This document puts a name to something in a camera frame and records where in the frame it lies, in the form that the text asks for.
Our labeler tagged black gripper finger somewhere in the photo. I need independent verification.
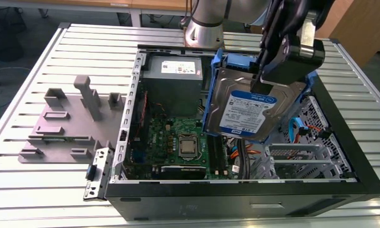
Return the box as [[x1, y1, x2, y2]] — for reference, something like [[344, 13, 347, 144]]
[[259, 14, 286, 70], [252, 35, 327, 95]]

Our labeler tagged hard disk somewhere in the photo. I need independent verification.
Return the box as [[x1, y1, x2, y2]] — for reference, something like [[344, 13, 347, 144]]
[[201, 48, 318, 145]]

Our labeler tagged orange red yellow power wire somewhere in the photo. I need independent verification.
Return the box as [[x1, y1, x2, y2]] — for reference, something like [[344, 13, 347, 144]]
[[304, 125, 334, 145]]

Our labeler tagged silver disk bay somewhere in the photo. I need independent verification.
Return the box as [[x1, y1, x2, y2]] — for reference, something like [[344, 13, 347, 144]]
[[263, 143, 351, 181]]

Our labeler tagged wooden cabinet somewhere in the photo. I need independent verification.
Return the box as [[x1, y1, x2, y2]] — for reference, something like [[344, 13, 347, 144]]
[[316, 0, 380, 69]]

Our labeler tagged grey power supply unit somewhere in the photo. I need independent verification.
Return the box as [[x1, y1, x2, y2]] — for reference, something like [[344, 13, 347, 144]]
[[143, 56, 209, 117]]

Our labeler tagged metal socket cover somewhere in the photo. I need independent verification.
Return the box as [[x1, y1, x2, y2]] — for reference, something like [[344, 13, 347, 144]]
[[177, 133, 201, 160]]

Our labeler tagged black RAM slot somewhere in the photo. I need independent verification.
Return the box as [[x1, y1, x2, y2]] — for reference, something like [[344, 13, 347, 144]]
[[207, 135, 219, 176]]

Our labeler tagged silver CPU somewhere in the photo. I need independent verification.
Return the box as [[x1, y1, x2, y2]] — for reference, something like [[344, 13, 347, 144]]
[[179, 140, 197, 155]]

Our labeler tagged CPU socket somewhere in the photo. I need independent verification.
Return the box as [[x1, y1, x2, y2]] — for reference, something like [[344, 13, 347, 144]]
[[176, 133, 201, 161]]

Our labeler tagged green motherboard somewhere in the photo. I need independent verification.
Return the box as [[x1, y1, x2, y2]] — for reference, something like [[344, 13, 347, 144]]
[[127, 116, 241, 181]]

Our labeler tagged black graphics card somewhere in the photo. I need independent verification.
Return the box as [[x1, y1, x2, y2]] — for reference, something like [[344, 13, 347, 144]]
[[151, 164, 209, 181]]

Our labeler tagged black PC case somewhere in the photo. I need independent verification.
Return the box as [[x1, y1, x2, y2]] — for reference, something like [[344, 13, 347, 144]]
[[104, 44, 380, 222]]

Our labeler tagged grey parts rack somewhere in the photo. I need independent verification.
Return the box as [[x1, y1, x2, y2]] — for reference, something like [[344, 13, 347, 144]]
[[17, 75, 128, 165]]

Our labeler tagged green RAM stick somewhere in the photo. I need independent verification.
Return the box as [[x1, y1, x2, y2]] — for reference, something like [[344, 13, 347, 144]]
[[43, 137, 76, 144]]

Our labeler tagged black chair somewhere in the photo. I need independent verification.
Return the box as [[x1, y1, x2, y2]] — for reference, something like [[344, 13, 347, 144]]
[[0, 7, 28, 63]]

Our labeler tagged blue data wire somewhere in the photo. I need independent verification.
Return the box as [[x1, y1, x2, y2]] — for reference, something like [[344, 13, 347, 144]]
[[290, 117, 310, 145]]

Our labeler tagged orange red yellow wire bundle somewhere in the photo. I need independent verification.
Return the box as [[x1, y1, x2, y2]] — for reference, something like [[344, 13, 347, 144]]
[[228, 139, 263, 159]]

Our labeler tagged thick black cable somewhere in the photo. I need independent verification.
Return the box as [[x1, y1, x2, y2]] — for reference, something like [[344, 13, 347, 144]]
[[240, 139, 248, 179], [245, 140, 255, 179]]

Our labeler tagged thin red wire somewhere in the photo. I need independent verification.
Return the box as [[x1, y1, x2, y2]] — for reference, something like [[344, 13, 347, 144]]
[[140, 91, 149, 130]]

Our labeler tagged white frame desk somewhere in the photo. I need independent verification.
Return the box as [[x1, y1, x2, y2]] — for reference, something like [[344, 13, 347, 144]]
[[15, 0, 191, 27]]

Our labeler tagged silver slot bracket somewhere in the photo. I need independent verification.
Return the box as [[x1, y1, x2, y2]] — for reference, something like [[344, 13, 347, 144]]
[[83, 147, 112, 202]]

